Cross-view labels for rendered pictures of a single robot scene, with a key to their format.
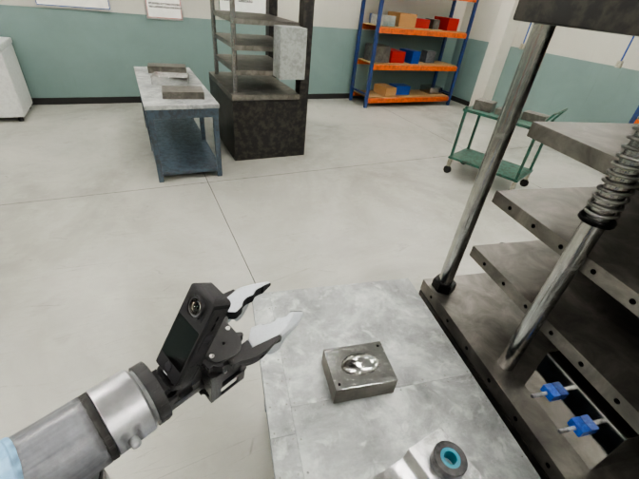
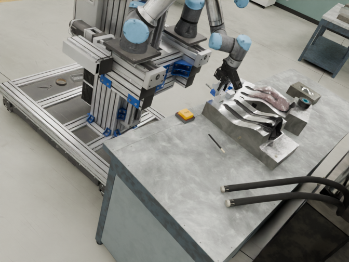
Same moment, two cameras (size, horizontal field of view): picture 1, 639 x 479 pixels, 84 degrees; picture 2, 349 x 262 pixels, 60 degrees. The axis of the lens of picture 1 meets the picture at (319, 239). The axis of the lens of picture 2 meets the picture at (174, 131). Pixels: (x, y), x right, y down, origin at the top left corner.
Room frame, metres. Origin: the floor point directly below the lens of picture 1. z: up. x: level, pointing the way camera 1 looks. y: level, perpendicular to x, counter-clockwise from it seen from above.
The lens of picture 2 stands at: (-1.26, -1.27, 1.75)
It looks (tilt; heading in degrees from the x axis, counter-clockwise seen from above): 38 degrees down; 50
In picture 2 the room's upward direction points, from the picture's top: 20 degrees clockwise
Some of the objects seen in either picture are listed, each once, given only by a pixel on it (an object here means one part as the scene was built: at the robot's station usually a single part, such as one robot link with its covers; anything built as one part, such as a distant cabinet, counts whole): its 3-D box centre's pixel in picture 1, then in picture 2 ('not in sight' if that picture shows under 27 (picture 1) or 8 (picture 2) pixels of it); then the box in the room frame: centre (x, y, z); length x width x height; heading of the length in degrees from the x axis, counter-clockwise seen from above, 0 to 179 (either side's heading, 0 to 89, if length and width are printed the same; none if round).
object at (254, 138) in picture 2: not in sight; (252, 123); (-0.05, -0.43, 0.87); 0.50 x 0.26 x 0.14; 108
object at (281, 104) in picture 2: not in sight; (271, 96); (0.26, -0.24, 0.90); 0.26 x 0.18 x 0.08; 125
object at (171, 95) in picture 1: (175, 113); (338, 35); (4.34, 1.93, 0.44); 1.90 x 0.70 x 0.89; 29
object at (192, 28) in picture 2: not in sight; (187, 25); (-0.15, 0.30, 1.09); 0.15 x 0.15 x 0.10
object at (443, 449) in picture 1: (448, 461); (304, 102); (0.42, -0.37, 0.93); 0.08 x 0.08 x 0.04
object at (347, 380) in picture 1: (358, 371); (303, 94); (0.71, -0.17, 0.83); 0.20 x 0.15 x 0.07; 108
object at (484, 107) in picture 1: (499, 143); not in sight; (4.44, -2.09, 0.50); 0.98 x 0.55 x 1.01; 49
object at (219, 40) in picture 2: not in sight; (220, 41); (-0.29, -0.20, 1.23); 0.11 x 0.11 x 0.08; 63
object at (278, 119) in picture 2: not in sight; (254, 115); (-0.05, -0.41, 0.92); 0.35 x 0.16 x 0.09; 108
